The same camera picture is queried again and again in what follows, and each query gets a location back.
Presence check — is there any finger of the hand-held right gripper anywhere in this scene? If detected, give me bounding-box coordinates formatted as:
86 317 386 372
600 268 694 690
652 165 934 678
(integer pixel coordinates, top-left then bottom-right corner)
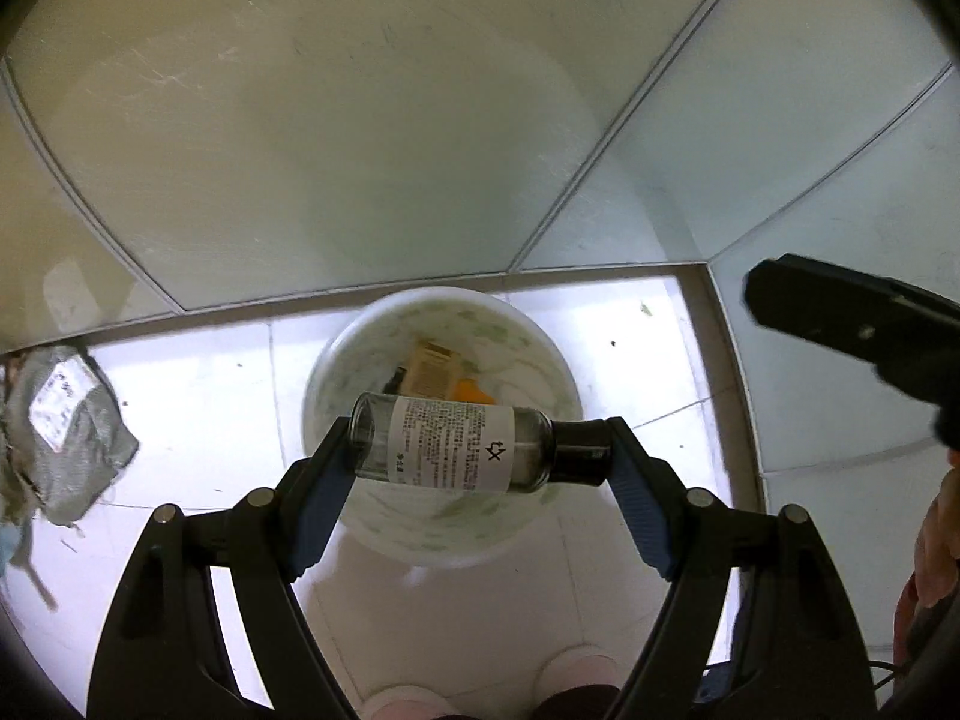
742 253 960 436

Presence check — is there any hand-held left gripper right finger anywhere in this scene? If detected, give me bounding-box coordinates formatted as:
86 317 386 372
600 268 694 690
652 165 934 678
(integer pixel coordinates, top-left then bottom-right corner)
600 416 878 720

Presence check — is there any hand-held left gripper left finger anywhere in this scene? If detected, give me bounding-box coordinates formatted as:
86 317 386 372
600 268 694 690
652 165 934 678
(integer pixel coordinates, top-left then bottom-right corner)
88 416 361 720

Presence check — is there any clear glass bottle black cap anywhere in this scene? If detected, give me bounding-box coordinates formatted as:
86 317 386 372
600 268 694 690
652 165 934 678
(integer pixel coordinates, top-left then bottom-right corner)
350 392 612 494

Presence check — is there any white plastic bucket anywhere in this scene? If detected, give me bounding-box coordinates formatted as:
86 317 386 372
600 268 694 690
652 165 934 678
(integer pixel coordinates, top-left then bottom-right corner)
302 285 584 569

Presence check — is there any brown cardboard box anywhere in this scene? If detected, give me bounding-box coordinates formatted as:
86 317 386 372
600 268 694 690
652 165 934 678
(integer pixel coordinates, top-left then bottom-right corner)
405 341 481 400

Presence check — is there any pink slipper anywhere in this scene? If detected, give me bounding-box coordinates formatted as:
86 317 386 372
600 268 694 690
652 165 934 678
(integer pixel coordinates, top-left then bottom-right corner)
534 645 620 700
362 682 458 720

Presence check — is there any grey plastic parcel bag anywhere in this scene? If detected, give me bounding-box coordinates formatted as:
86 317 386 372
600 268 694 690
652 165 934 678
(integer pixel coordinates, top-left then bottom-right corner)
0 345 141 527

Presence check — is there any pink garment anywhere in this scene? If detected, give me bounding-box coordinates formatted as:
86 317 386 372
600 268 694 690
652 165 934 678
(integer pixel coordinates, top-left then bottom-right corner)
892 457 960 661

